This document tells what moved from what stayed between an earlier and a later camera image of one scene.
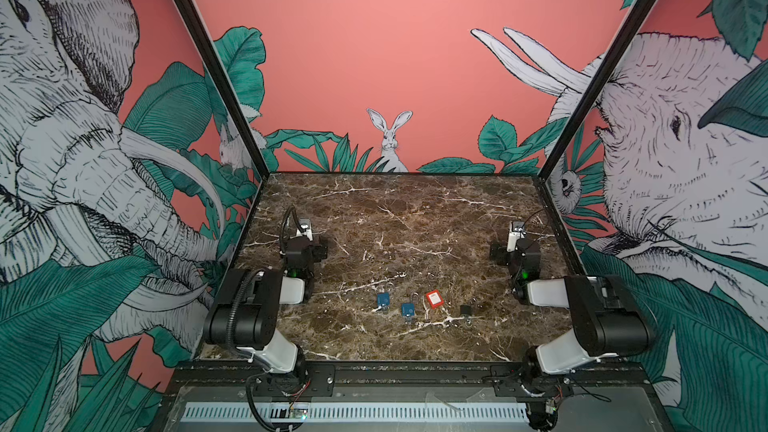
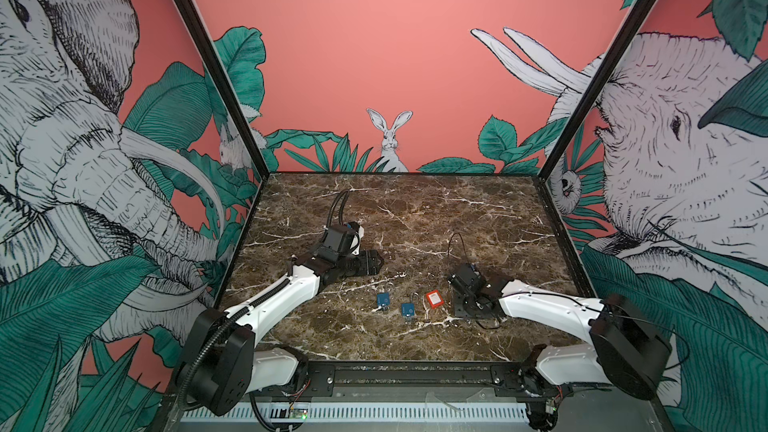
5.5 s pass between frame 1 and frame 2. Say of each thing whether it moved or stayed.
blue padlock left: stayed
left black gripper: moved
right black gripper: moved
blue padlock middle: stayed
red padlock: stayed
